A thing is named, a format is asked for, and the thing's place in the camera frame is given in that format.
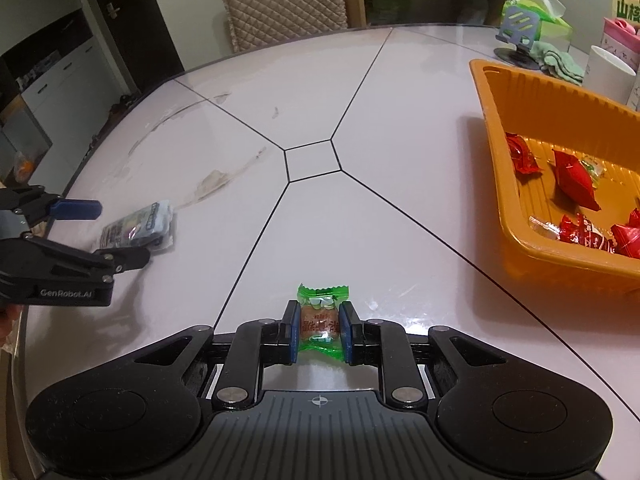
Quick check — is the green candy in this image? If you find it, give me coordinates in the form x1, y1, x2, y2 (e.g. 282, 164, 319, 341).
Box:
297, 284, 349, 361

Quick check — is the bright red snack packet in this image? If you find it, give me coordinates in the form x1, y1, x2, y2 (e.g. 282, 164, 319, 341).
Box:
553, 150, 601, 211

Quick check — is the dark red candy packet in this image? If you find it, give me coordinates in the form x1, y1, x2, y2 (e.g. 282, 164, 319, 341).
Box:
559, 214, 616, 254

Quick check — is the yellow candy packet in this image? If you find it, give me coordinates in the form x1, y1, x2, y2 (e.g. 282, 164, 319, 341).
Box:
579, 156, 606, 183

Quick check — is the grey printed snack packet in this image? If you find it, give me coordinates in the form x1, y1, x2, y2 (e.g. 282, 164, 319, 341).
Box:
99, 200, 174, 252

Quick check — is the white cabinet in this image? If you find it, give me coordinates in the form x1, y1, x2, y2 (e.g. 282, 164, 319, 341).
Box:
1, 38, 120, 191

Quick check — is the red candy in basket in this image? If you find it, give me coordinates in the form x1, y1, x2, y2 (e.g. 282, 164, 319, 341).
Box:
506, 133, 541, 177

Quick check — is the orange plastic basket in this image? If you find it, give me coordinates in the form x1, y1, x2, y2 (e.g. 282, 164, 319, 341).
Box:
470, 60, 639, 299

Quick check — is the red candy packet in basket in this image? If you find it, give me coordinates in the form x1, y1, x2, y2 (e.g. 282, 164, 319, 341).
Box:
611, 208, 640, 259

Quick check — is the beige quilted chair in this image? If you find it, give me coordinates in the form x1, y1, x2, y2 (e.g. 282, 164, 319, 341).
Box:
222, 0, 348, 53

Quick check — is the green cloth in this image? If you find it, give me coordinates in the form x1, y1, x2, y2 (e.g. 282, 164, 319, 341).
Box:
529, 41, 585, 86

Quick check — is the grey phone stand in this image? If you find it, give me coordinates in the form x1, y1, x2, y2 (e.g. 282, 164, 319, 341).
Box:
494, 4, 540, 70

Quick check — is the green tissue box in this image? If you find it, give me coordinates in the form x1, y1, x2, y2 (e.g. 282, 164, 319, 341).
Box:
501, 0, 573, 52

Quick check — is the pink patterned container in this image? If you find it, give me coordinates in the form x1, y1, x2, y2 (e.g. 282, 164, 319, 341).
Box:
600, 18, 640, 72

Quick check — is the hawthorn snack box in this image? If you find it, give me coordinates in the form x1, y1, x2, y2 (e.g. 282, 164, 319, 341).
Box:
612, 0, 640, 26

